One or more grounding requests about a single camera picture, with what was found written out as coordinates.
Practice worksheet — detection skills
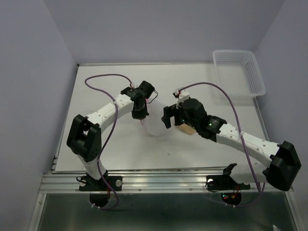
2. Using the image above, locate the beige bra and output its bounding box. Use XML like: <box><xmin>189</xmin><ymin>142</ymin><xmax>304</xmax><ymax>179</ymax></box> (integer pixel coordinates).
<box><xmin>177</xmin><ymin>124</ymin><xmax>196</xmax><ymax>135</ymax></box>

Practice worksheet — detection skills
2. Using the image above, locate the white mesh laundry bag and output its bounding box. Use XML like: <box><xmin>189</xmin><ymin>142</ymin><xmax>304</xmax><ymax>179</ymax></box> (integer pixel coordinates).
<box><xmin>141</xmin><ymin>100</ymin><xmax>167</xmax><ymax>137</ymax></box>

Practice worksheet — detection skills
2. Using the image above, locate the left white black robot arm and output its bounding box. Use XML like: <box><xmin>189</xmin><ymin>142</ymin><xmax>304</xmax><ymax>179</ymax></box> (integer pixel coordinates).
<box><xmin>66</xmin><ymin>81</ymin><xmax>155</xmax><ymax>190</ymax></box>

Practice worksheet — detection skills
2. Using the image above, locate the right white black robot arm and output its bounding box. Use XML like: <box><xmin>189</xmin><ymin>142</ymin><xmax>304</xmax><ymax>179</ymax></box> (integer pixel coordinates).
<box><xmin>162</xmin><ymin>97</ymin><xmax>301</xmax><ymax>191</ymax></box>

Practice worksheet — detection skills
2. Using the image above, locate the white plastic basket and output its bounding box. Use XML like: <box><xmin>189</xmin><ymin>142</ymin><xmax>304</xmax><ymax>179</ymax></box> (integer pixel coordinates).
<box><xmin>212</xmin><ymin>50</ymin><xmax>266</xmax><ymax>100</ymax></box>

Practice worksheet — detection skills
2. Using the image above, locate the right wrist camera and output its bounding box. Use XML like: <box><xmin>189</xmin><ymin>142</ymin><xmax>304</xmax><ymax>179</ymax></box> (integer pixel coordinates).
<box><xmin>173</xmin><ymin>89</ymin><xmax>190</xmax><ymax>108</ymax></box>

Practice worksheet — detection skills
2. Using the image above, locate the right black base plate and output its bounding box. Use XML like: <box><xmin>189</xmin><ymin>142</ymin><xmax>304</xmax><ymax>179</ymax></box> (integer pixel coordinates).
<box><xmin>206</xmin><ymin>175</ymin><xmax>251</xmax><ymax>191</ymax></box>

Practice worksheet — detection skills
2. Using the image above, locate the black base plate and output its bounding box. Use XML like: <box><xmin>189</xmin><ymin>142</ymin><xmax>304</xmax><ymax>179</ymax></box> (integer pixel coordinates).
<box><xmin>206</xmin><ymin>175</ymin><xmax>251</xmax><ymax>191</ymax></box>
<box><xmin>76</xmin><ymin>175</ymin><xmax>122</xmax><ymax>192</ymax></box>

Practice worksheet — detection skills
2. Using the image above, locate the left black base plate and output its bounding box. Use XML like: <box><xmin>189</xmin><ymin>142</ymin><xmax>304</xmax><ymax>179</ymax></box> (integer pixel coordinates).
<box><xmin>76</xmin><ymin>175</ymin><xmax>122</xmax><ymax>192</ymax></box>

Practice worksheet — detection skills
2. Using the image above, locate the aluminium frame rail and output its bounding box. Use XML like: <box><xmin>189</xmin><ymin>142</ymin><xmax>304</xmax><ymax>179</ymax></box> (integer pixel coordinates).
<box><xmin>38</xmin><ymin>171</ymin><xmax>295</xmax><ymax>193</ymax></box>

